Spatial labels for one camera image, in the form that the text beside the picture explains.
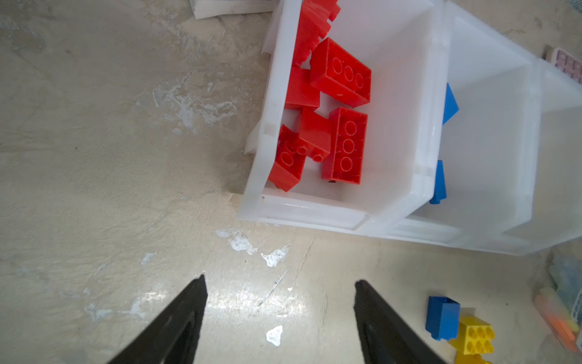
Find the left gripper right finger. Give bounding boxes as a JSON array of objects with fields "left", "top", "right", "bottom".
[{"left": 354, "top": 280, "right": 443, "bottom": 363}]

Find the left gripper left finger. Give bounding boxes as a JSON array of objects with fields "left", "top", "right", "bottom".
[{"left": 110, "top": 275, "right": 208, "bottom": 363}]

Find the red lego long brick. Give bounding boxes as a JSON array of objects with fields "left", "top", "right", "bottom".
[{"left": 321, "top": 107, "right": 368, "bottom": 185}]

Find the red lego small square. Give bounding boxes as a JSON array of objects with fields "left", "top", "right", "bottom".
[{"left": 296, "top": 109, "right": 331, "bottom": 163}]

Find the red lego small brick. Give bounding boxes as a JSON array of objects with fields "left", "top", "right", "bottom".
[{"left": 284, "top": 66, "right": 321, "bottom": 110}]

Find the blue lego square brick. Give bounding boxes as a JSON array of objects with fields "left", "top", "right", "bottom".
[{"left": 425, "top": 296, "right": 461, "bottom": 341}]

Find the yellow lego brick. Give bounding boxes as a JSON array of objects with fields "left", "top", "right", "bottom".
[
  {"left": 448, "top": 315, "right": 496, "bottom": 355},
  {"left": 455, "top": 353, "right": 492, "bottom": 364}
]

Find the yellow lego brick top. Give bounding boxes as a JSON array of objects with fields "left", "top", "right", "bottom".
[{"left": 448, "top": 315, "right": 496, "bottom": 355}]

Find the red lego flat brick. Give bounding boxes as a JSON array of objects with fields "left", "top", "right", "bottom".
[{"left": 268, "top": 125, "right": 306, "bottom": 192}]

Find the white bin right compartment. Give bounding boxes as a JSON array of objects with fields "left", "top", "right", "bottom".
[{"left": 476, "top": 59, "right": 581, "bottom": 256}]

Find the white bin compartment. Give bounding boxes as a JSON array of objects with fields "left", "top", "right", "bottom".
[
  {"left": 389, "top": 1, "right": 541, "bottom": 254},
  {"left": 238, "top": 1, "right": 451, "bottom": 238},
  {"left": 476, "top": 59, "right": 581, "bottom": 256}
]

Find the white bin middle compartment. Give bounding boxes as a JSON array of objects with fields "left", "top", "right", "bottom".
[{"left": 389, "top": 1, "right": 541, "bottom": 254}]

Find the white bin left compartment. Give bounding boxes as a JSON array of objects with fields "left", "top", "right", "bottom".
[{"left": 238, "top": 1, "right": 451, "bottom": 238}]

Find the pink calculator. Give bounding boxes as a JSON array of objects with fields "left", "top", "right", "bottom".
[{"left": 545, "top": 47, "right": 581, "bottom": 83}]

